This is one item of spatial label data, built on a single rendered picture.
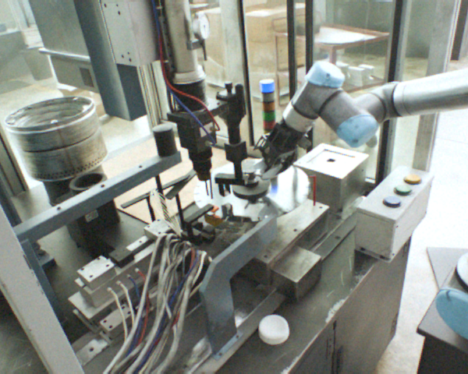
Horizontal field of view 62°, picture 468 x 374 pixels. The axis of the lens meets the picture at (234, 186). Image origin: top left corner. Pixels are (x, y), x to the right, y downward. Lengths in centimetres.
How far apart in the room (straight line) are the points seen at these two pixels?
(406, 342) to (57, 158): 160
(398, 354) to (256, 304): 101
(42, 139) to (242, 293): 83
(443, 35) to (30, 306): 109
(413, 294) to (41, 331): 185
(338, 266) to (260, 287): 23
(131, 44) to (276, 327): 69
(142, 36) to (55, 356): 57
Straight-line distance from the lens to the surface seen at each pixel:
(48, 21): 127
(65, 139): 144
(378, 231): 113
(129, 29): 82
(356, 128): 84
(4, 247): 50
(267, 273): 103
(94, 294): 105
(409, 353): 194
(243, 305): 104
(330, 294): 107
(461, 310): 84
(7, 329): 123
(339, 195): 127
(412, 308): 211
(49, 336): 58
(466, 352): 103
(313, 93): 88
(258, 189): 108
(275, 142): 96
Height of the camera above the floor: 153
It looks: 31 degrees down
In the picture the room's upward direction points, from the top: 7 degrees counter-clockwise
